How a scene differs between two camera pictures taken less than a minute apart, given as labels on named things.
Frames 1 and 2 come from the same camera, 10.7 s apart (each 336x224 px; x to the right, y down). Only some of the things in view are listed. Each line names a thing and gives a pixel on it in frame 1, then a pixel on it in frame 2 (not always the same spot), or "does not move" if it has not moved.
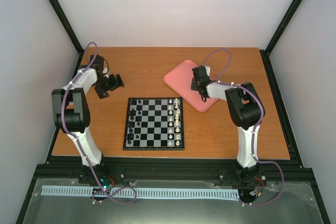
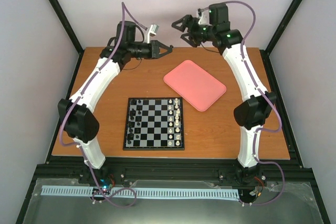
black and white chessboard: [154, 124] does not move
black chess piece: [133, 112] does not move
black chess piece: [130, 136] does not move
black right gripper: [193, 86] -> [192, 42]
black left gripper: [114, 85] -> [169, 50]
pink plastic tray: [180, 79] does not move
